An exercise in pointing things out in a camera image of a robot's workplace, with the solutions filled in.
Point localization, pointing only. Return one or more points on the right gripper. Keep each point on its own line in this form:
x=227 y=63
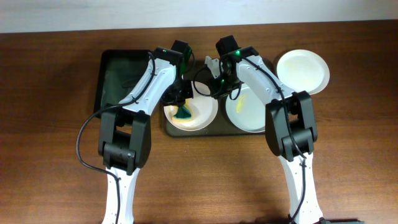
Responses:
x=216 y=90

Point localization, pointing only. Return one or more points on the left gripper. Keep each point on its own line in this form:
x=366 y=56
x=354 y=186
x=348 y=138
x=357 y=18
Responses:
x=170 y=99

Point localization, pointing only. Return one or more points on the green and yellow sponge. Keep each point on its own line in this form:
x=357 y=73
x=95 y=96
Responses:
x=183 y=112

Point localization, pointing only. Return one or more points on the pink plate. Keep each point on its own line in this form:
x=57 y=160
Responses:
x=203 y=110

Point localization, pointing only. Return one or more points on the light blue plate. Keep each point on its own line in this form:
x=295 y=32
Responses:
x=247 y=112

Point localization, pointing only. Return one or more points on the white plate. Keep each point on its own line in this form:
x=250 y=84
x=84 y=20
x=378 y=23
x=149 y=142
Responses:
x=303 y=70

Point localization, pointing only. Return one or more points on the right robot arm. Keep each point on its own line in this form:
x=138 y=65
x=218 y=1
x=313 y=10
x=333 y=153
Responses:
x=290 y=128

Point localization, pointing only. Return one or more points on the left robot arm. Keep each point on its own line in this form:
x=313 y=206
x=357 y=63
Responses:
x=125 y=135

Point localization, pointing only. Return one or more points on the dark brown serving tray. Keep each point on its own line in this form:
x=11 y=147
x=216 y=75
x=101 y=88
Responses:
x=221 y=125

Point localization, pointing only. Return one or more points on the black sponge tray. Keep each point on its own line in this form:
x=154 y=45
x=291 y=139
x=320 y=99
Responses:
x=119 y=73

